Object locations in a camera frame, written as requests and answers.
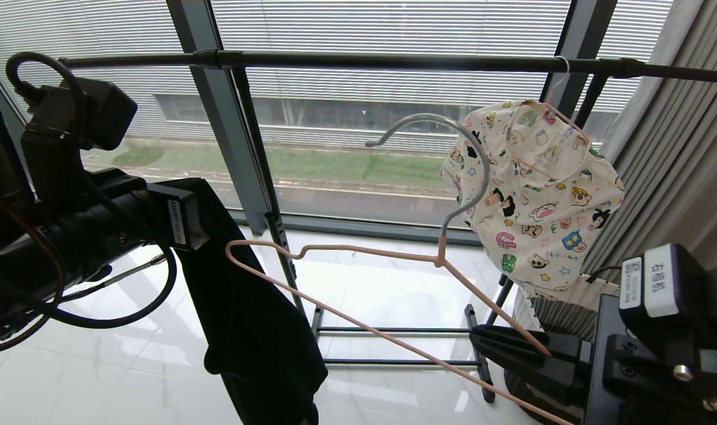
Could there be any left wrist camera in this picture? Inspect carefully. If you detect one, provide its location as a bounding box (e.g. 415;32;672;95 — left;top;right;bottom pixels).
21;78;139;201

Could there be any window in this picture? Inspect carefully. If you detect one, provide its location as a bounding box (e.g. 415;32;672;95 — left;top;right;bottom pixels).
0;0;675;246

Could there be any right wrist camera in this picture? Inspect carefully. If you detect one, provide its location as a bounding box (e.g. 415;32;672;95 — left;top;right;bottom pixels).
618;243;717;355

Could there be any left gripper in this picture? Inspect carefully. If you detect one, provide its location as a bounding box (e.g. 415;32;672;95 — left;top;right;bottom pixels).
81;168;209;278

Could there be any pink clothes hanger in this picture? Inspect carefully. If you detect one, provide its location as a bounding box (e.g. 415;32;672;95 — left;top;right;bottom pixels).
505;56;592;184
225;113;574;425

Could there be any black clothes rack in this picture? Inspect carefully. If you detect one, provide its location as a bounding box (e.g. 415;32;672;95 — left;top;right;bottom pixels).
57;50;717;403

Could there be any white laundry basket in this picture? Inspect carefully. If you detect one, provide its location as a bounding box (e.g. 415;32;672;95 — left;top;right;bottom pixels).
505;274;621;425

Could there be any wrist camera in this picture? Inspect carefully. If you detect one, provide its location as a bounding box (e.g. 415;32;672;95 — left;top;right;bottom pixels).
21;78;139;201
618;243;717;355

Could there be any black cable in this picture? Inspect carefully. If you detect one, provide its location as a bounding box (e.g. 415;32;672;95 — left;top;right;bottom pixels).
5;52;87;136
40;245;178;329

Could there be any beige curtain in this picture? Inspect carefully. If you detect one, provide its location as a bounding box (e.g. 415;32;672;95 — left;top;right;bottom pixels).
582;0;717;284

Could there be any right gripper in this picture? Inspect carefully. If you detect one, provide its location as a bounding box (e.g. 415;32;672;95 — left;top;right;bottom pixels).
469;294;717;425

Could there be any cream printed garment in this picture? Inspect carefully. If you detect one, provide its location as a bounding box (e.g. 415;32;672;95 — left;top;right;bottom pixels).
441;99;626;296

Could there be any black garment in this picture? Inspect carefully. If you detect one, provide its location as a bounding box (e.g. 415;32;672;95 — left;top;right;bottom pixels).
169;177;328;425

